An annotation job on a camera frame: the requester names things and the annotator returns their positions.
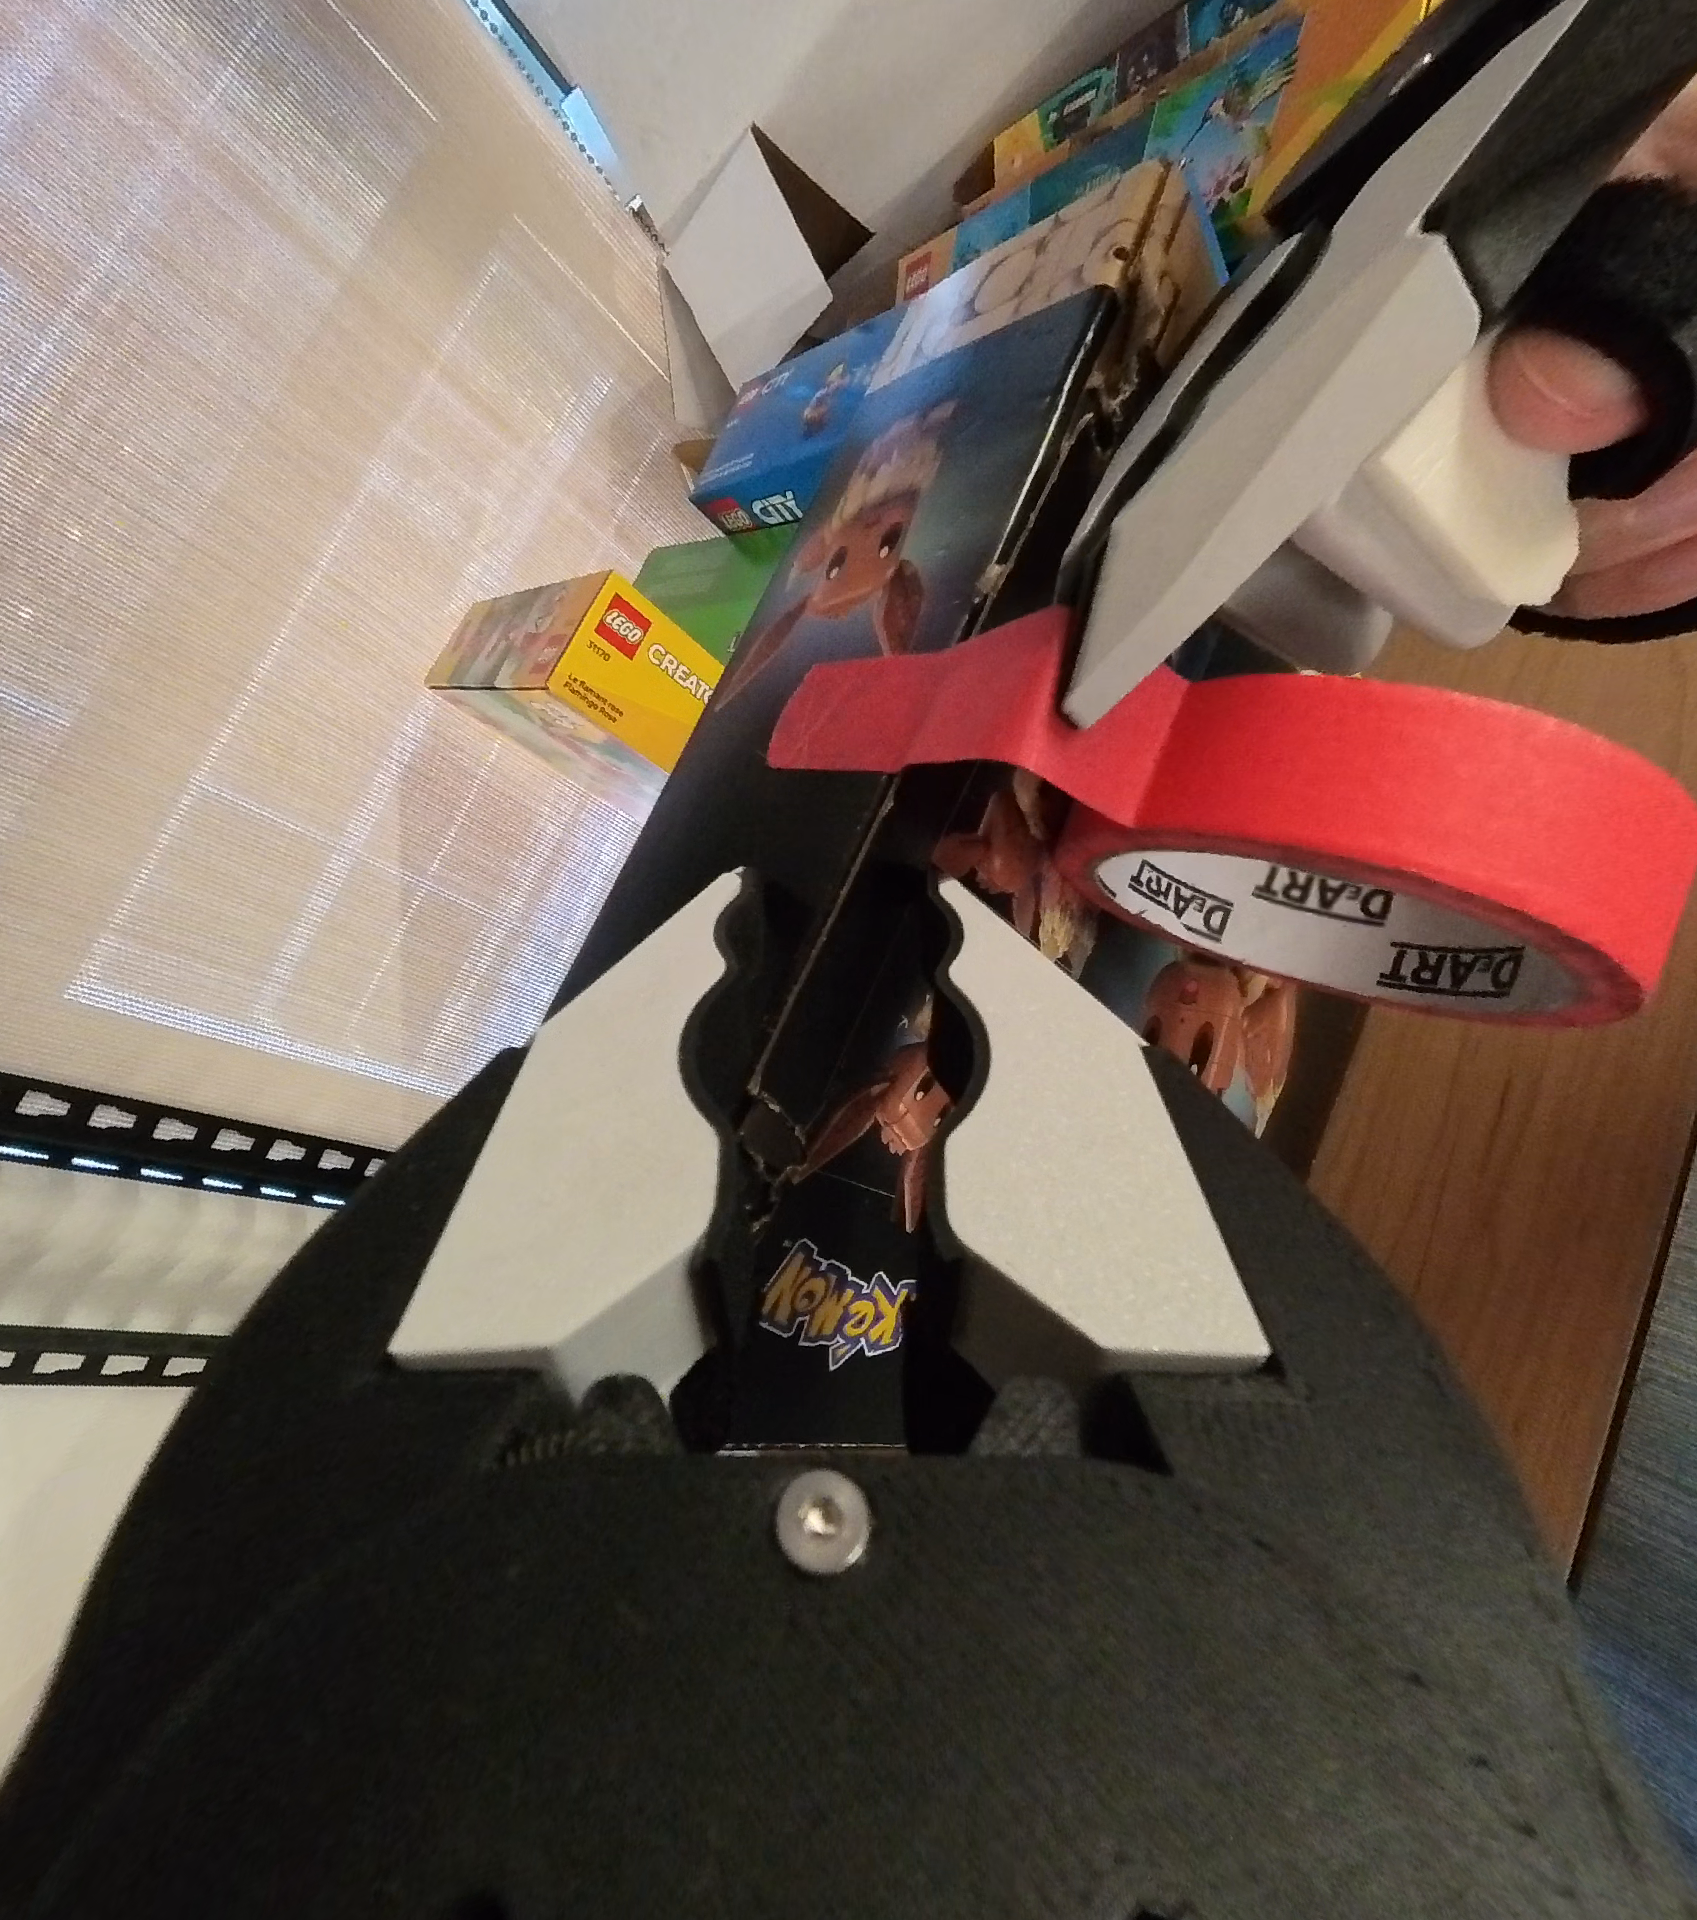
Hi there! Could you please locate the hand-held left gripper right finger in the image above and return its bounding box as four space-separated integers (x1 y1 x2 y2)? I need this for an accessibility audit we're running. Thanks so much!
922 875 1275 1449

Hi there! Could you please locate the orange tape roll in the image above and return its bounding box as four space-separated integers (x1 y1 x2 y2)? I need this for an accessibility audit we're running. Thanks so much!
764 608 1697 1037

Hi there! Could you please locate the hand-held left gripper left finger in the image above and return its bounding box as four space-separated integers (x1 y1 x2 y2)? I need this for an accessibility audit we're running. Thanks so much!
387 869 790 1419

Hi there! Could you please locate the person's right hand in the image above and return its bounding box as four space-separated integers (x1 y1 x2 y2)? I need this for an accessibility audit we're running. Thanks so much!
1485 57 1697 621

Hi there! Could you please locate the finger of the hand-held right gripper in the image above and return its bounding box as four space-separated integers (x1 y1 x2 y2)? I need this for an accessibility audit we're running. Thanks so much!
1064 0 1599 589
1059 238 1482 732

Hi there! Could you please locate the yellow toy box flamingo print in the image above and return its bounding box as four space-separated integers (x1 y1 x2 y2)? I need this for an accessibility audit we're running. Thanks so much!
425 571 730 774

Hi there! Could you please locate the blue toy box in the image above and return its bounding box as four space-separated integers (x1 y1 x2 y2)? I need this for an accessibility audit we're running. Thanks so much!
687 308 939 543

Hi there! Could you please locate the green toy box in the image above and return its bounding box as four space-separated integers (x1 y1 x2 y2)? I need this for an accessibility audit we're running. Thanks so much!
635 536 775 663

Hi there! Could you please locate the translucent window blind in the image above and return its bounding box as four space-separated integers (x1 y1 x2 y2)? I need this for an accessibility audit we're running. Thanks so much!
0 0 700 1143

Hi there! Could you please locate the black toy box tan base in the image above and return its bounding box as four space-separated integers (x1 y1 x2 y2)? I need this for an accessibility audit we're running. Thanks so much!
647 157 1302 1456

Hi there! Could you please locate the black metal shelf rack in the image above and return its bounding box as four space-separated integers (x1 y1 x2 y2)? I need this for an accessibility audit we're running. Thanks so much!
0 0 1697 1592

